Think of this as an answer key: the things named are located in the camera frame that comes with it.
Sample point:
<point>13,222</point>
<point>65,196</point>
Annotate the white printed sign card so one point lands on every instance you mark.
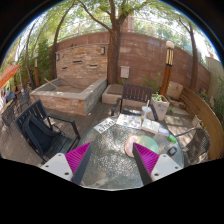
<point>104,125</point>

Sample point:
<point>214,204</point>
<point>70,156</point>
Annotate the curved wooden bench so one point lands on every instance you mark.
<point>195,105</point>

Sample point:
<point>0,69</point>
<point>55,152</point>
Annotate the small black device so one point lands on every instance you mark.
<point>172,151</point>

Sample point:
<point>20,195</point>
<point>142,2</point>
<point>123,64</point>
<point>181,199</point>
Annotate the dark chair far left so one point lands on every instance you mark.
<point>8,116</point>

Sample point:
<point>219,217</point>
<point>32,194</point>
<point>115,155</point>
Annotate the colourful printed sheet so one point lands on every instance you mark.
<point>130,121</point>

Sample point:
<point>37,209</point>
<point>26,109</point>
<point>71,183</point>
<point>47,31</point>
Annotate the grey wall utility box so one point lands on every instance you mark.
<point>125,71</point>

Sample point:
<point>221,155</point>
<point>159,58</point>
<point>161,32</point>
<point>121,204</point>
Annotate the wicker metal chair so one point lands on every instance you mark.
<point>196,150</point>

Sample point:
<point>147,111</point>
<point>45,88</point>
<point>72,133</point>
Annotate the dark wooden slatted chair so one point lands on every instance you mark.
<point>137,93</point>

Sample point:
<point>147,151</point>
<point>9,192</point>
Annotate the round green mouse pad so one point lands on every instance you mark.
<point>147,142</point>

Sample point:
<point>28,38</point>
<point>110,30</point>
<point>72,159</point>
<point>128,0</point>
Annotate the green marker pen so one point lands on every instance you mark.
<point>172,138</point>

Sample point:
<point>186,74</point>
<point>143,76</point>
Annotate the stone raised fountain basin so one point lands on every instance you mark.
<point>79,98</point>

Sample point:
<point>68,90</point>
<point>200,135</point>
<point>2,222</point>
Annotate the orange patio umbrella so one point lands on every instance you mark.
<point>8,73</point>

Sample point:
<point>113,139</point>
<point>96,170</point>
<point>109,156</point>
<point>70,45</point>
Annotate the white square planter pot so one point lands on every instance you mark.
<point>160,104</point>

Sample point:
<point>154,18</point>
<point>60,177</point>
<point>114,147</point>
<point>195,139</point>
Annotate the clear plastic drink cup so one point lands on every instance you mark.
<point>145,110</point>

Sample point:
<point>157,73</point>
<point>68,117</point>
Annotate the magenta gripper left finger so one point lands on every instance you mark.
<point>70,166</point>

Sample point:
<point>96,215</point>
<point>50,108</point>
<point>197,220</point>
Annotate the large central tree trunk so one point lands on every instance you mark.
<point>114,42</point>

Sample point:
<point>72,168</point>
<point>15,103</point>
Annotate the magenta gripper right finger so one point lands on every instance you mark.
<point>153,166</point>

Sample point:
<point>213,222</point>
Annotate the black backpack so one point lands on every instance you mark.
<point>39,134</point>

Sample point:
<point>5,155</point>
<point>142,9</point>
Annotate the black slatted patio chair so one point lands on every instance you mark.
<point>60,144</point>

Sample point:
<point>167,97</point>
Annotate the wooden lamp post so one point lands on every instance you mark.
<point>168,67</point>

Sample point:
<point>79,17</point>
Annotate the round glass patio table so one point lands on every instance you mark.
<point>109,167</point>

